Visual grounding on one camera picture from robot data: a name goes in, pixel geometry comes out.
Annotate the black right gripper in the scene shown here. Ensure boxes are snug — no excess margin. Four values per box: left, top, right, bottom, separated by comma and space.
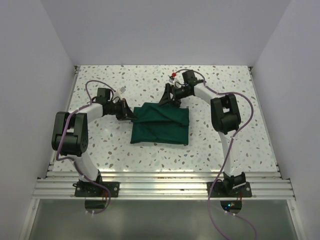
158, 83, 191, 111

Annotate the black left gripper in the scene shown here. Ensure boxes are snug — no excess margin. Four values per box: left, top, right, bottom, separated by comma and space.
108, 98, 137, 121

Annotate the dark green surgical cloth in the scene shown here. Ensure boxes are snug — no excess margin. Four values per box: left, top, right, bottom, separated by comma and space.
130, 102, 190, 145

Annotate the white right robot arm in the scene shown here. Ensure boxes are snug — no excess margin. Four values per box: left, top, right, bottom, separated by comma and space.
158, 70, 246, 197

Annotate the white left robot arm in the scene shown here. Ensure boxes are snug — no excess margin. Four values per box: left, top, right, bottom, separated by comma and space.
51, 87, 137, 197

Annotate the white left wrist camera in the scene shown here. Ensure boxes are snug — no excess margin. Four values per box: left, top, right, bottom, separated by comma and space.
114, 86, 126, 99

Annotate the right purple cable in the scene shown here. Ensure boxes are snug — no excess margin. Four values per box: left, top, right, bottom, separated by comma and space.
174, 69, 258, 240

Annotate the purple cable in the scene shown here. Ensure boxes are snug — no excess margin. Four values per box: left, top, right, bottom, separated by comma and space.
174, 69, 258, 240
55, 80, 112, 216

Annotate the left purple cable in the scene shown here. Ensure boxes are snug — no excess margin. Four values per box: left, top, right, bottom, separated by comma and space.
55, 80, 112, 216

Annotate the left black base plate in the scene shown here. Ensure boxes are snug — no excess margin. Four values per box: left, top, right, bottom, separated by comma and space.
72, 181, 120, 198

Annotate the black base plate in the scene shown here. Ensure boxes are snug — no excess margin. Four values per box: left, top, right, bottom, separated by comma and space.
72, 181, 120, 198
206, 181, 253, 198

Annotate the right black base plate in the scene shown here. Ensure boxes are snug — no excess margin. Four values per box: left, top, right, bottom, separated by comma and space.
206, 181, 253, 198

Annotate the aluminium rail frame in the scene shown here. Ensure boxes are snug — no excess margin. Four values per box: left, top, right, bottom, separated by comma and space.
20, 65, 305, 240

